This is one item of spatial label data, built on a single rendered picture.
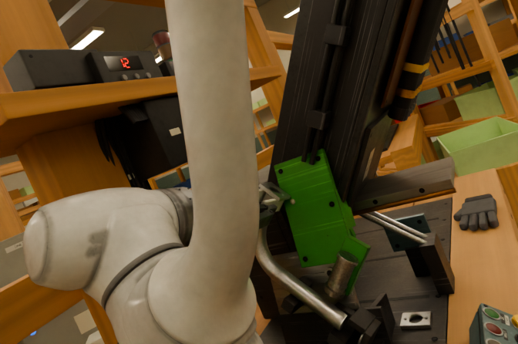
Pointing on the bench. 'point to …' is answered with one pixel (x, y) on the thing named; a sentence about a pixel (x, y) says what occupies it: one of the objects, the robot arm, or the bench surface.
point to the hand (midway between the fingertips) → (264, 200)
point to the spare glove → (477, 213)
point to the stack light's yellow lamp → (165, 52)
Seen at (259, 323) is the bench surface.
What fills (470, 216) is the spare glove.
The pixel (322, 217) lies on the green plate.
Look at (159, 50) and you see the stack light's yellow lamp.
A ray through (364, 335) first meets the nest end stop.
